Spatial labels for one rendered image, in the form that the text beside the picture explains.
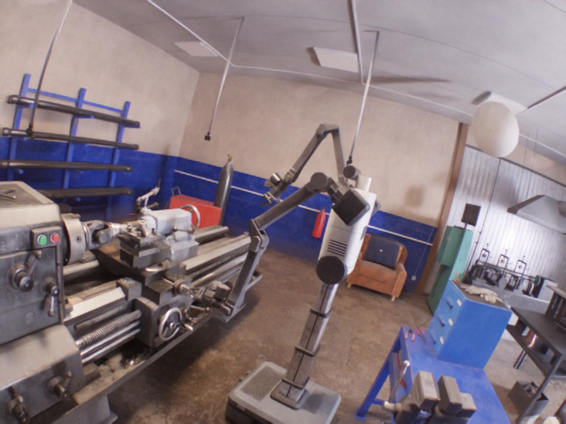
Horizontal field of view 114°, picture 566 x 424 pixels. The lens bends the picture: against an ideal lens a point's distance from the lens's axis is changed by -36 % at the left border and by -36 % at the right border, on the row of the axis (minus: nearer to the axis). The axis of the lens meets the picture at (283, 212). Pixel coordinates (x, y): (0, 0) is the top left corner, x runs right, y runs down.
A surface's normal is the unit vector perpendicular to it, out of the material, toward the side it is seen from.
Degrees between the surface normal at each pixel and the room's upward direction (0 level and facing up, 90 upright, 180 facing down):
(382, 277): 90
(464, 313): 90
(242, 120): 90
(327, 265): 90
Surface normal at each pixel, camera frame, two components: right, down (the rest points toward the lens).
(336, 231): -0.43, 0.04
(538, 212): -0.25, -0.07
